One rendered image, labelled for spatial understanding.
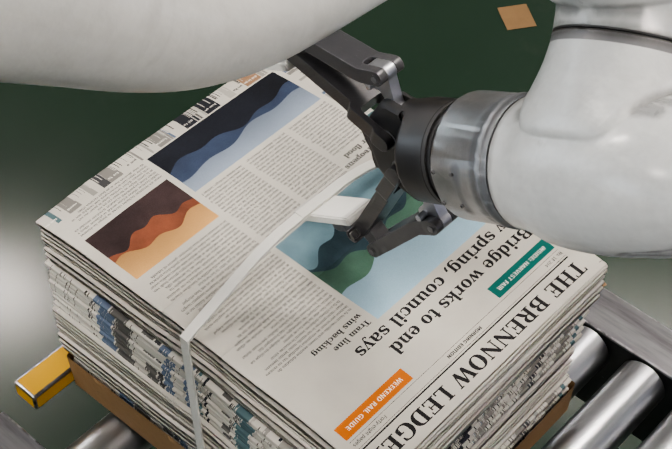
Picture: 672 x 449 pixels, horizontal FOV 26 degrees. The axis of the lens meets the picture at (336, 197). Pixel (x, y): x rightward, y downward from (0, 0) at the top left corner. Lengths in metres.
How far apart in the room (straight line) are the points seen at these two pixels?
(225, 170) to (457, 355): 0.27
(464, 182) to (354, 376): 0.22
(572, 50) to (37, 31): 0.40
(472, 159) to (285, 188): 0.32
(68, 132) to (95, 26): 2.19
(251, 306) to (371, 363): 0.11
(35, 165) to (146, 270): 1.59
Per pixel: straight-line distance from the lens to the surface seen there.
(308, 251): 1.18
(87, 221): 1.22
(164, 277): 1.17
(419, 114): 1.00
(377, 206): 1.09
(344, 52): 1.03
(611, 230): 0.87
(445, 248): 1.18
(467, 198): 0.95
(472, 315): 1.14
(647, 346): 1.45
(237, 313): 1.14
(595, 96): 0.88
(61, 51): 0.61
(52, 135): 2.80
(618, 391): 1.41
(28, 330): 2.49
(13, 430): 1.39
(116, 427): 1.37
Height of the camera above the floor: 1.92
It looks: 47 degrees down
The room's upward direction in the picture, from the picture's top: straight up
